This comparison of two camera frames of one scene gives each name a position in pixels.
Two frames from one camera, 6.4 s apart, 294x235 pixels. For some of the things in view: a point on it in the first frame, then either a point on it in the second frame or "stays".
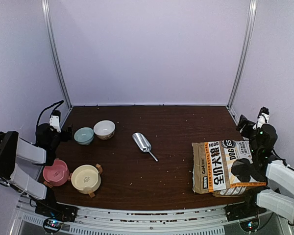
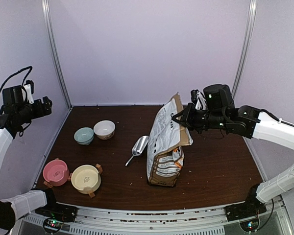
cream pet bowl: [86, 178] stays
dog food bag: [212, 168] → [167, 140]
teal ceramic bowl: [84, 135] stays
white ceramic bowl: [104, 129] stays
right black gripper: [243, 121] → [187, 115]
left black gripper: [65, 138] → [39, 111]
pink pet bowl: [57, 175] stays
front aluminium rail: [211, 220] stays
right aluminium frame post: [254, 4] stays
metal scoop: [142, 143] → [139, 146]
